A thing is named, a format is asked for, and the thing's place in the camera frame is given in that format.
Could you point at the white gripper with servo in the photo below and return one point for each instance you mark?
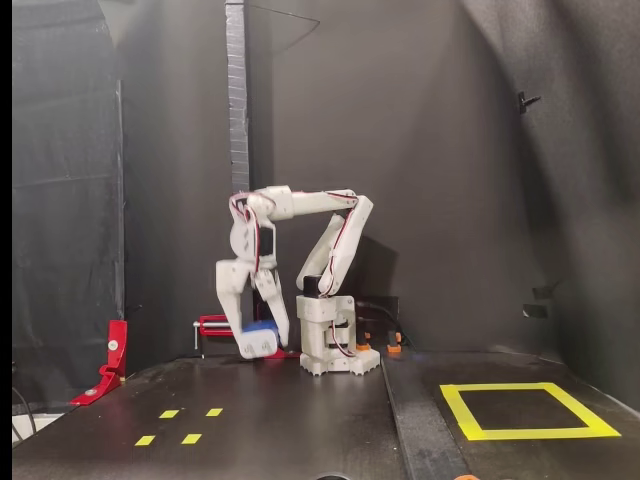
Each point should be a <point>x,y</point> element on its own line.
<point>231,282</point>

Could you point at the blue and white charger plug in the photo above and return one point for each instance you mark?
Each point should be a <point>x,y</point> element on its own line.
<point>257,345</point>

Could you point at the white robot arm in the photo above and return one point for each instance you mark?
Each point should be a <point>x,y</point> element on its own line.
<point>315,202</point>

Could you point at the red screw clamp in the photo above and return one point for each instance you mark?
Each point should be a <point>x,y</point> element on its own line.
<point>210,319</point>

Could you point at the small yellow tape marker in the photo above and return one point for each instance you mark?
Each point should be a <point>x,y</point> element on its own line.
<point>145,440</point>
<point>214,412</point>
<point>191,439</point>
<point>169,414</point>

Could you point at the orange and black clamp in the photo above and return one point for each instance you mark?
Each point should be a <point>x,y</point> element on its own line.
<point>394,349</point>
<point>364,345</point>

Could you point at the long black strip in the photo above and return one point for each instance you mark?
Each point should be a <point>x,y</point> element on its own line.
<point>420,425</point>

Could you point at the orange clamp top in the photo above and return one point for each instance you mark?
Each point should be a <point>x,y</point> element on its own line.
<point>467,477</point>

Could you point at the black tape piece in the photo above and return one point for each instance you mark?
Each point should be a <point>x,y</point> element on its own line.
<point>535,311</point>
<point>545,291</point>

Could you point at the yellow tape square outline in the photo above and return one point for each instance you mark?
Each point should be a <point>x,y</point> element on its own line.
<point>525,433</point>

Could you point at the black clip on curtain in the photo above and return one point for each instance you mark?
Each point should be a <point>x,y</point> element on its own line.
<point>522,102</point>

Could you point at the red corner bracket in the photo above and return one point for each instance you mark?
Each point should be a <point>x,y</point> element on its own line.
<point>292,355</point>

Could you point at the red bracket with silver screws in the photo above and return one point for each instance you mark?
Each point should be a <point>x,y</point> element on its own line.
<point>117,340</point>

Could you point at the black vertical post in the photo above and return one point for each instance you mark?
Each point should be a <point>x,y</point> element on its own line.
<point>240,150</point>

